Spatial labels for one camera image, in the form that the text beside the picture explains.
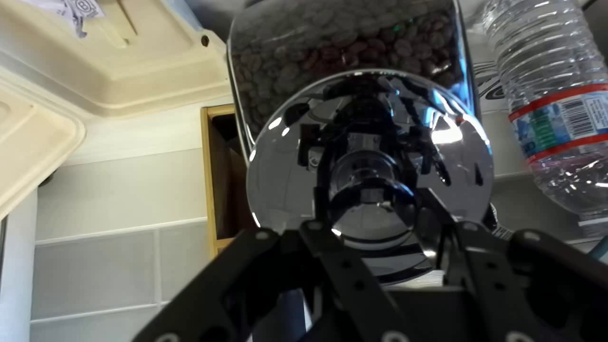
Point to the plastic water bottle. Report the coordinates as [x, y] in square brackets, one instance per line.
[554, 82]

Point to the glass coffee bean jar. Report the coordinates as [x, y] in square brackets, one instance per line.
[279, 46]

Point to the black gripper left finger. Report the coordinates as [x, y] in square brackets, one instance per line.
[243, 284]

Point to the white takeout container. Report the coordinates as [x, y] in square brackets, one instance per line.
[68, 61]

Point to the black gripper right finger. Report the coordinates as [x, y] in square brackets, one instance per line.
[528, 288]

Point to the wooden shelf organizer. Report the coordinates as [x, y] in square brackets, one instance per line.
[222, 177]

